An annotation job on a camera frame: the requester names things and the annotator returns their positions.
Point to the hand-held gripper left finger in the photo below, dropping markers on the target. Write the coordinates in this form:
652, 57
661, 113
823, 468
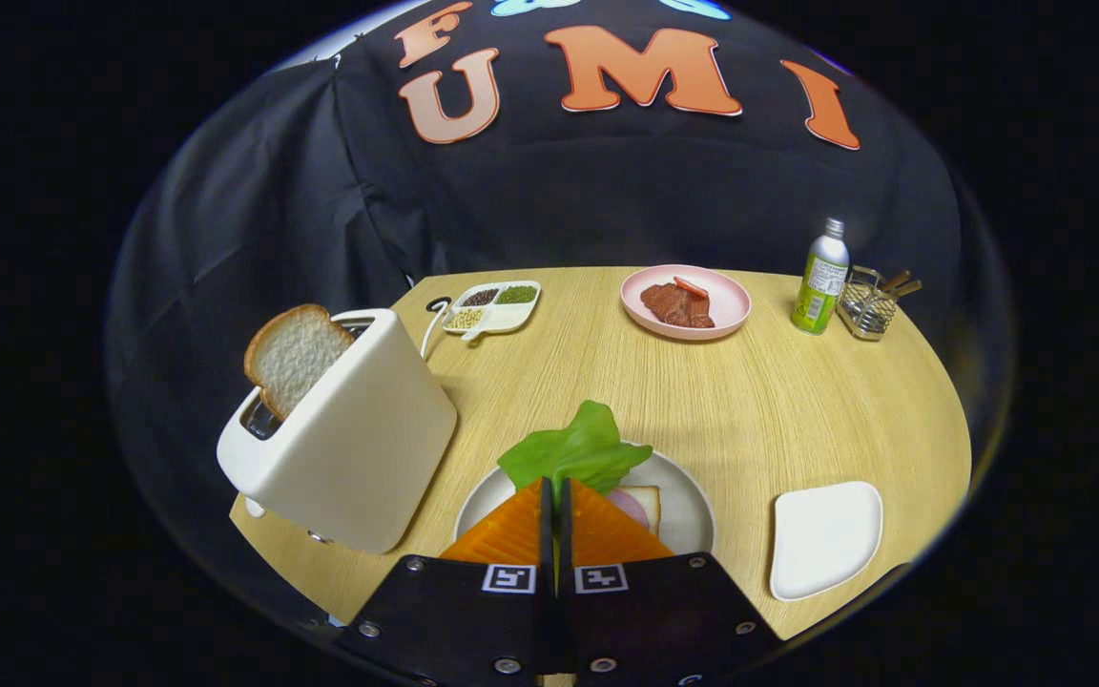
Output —
464, 620

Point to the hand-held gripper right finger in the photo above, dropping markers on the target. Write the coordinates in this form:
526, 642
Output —
654, 620

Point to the green lettuce leaf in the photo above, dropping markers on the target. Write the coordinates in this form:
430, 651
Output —
573, 453

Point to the white bread slice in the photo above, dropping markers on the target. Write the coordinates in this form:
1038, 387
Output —
294, 358

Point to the round white plate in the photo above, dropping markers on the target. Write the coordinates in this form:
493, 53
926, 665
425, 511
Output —
688, 510

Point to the pink ham slice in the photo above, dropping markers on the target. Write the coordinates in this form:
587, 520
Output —
628, 508

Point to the small toast slice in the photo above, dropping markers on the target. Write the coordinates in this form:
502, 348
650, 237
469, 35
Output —
650, 501

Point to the square white plate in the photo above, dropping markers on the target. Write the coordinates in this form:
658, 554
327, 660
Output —
826, 539

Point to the white toaster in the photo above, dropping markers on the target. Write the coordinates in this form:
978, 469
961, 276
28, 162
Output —
359, 448

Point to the white divided dish with beans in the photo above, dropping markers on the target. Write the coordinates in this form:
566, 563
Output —
502, 315

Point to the red meat slices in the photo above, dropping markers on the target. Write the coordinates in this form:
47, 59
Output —
678, 307

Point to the pink plate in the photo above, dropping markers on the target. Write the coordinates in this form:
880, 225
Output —
726, 303

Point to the green label metal bottle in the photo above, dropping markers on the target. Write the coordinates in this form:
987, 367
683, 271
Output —
819, 281

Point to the black backdrop cloth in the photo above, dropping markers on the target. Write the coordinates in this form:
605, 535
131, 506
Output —
607, 191

